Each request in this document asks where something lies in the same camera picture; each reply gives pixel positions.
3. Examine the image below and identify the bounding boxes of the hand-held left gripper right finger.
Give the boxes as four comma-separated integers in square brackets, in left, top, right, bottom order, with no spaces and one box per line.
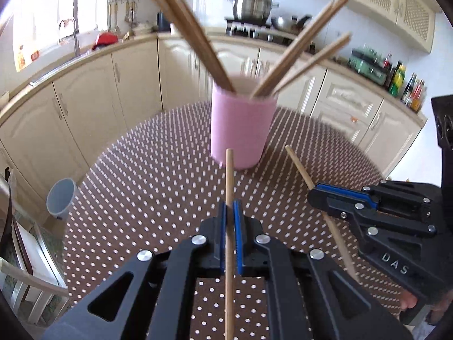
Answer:
[233,199,414,340]

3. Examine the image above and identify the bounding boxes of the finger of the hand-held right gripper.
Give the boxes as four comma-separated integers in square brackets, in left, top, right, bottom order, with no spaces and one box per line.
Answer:
[315,180,444,217]
[307,188,437,239]

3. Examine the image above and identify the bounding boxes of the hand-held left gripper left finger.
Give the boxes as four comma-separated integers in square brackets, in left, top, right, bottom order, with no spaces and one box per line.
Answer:
[42,201,227,340]

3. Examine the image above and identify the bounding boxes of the slender wooden chopstick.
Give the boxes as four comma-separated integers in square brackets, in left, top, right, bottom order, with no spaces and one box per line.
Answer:
[225,149,235,340]
[285,144,361,284]

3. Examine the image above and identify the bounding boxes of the pink cup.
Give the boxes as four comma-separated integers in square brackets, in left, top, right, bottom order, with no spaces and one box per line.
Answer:
[210,73,278,170]

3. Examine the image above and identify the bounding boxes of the set of wooden chopsticks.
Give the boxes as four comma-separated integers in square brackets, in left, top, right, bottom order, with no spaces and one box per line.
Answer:
[149,0,352,99]

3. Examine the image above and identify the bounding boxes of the person's right hand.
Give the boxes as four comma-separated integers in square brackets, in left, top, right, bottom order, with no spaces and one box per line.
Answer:
[399,288,419,309]

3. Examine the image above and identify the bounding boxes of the red label sauce bottle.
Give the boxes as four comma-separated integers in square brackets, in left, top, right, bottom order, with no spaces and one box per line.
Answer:
[411,80,427,112]

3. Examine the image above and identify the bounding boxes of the dark sauce bottle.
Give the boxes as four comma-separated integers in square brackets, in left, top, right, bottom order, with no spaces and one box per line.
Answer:
[403,73,417,105]

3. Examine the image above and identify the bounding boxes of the green and yellow bottle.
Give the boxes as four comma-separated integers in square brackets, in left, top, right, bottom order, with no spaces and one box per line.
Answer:
[393,64,407,96]

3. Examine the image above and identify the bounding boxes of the dark bottle with red label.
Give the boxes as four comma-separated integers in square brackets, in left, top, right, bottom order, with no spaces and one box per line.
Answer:
[384,54,394,86]

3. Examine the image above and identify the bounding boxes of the green electric cooker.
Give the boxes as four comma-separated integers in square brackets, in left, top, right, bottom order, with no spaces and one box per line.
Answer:
[349,48,388,82]

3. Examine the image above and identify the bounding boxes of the grey trash bin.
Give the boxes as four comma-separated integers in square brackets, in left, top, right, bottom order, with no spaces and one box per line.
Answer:
[46,178,78,220]

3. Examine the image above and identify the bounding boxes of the steel wok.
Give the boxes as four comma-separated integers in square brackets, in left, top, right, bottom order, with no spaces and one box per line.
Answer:
[271,14,312,32]

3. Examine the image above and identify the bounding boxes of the cream lower cabinets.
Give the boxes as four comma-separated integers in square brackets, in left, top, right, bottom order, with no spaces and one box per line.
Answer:
[0,35,427,213]

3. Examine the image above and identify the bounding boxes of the black gas stove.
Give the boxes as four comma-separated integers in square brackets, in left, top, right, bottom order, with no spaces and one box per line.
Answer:
[225,19,315,48]

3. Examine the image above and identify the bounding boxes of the steel steamer pot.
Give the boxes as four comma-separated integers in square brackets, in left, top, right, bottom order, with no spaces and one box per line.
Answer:
[232,0,279,22]

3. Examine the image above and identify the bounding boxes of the red bowl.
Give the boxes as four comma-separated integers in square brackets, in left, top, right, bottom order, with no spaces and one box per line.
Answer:
[92,32,119,51]

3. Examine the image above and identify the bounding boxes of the steel sink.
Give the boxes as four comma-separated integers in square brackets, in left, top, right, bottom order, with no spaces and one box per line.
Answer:
[30,51,93,86]

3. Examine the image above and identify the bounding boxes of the metal faucet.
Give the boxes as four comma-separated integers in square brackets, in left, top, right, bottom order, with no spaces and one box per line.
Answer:
[58,18,82,57]

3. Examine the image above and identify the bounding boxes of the sliding window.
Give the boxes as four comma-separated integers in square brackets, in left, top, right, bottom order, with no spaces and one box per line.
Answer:
[12,0,110,73]

